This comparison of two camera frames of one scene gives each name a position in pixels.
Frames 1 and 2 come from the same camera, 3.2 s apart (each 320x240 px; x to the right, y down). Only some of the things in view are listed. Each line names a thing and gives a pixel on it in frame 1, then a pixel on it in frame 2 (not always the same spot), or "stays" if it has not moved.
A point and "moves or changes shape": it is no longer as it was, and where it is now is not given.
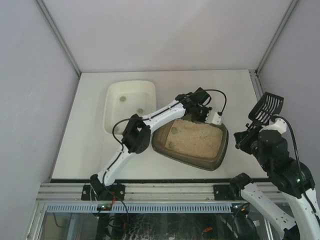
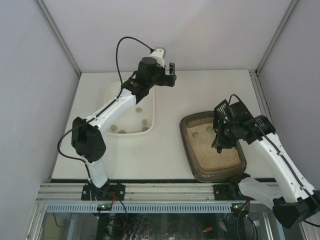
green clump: (171, 144) → (209, 129)
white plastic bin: (124, 99) stays
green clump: (174, 130) → (195, 135)
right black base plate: (223, 192) stays
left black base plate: (115, 192) stays
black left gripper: (200, 113) → (165, 78)
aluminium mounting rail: (57, 192) stays
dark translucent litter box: (201, 144) moves or changes shape
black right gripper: (246, 136) → (222, 128)
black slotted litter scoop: (268, 104) → (218, 117)
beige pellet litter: (200, 139) → (205, 156)
